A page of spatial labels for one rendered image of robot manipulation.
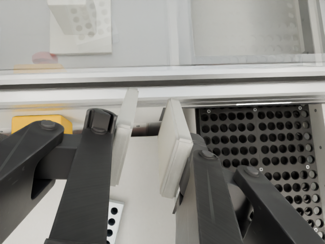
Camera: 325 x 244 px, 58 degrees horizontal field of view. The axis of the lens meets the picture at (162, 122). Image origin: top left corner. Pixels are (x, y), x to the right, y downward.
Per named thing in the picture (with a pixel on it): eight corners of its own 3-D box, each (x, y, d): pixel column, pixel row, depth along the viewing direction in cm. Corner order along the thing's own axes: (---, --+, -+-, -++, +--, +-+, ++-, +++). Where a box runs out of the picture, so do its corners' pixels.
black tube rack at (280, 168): (303, 233, 50) (327, 242, 43) (200, 240, 48) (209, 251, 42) (288, 105, 53) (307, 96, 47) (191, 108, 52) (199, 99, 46)
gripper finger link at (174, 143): (177, 138, 12) (194, 142, 12) (168, 96, 19) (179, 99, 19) (159, 197, 13) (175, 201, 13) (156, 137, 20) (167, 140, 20)
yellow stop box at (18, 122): (73, 152, 49) (61, 148, 42) (28, 154, 48) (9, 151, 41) (73, 122, 50) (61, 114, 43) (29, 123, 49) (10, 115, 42)
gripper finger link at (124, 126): (117, 188, 13) (100, 185, 13) (128, 131, 20) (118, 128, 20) (132, 128, 12) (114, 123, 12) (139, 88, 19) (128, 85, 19)
